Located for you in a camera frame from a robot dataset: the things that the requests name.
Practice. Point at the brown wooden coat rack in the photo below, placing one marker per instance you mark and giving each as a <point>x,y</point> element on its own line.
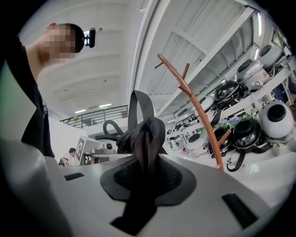
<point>204,120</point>

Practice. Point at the row of round shell cases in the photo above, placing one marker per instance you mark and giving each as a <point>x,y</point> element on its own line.
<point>275,118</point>

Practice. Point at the black metal railing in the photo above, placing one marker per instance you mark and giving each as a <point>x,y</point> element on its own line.
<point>97,116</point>

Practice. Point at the white metal shelf rack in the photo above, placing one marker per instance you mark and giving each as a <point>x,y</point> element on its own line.
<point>231,58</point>

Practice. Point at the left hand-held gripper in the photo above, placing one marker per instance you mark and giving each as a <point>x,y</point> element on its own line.
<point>86,148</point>

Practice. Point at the person's head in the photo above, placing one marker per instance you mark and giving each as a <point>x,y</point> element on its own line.
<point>60,41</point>

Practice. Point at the ceiling light tube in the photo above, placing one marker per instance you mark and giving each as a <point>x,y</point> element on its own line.
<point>104,106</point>
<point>259,24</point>
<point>80,111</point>

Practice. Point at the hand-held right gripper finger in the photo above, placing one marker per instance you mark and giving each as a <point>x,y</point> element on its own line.
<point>25,185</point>

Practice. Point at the person's black shirt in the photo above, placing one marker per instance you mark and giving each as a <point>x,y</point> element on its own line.
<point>34,115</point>

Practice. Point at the black head camera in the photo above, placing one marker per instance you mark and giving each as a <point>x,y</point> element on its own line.
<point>92,38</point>

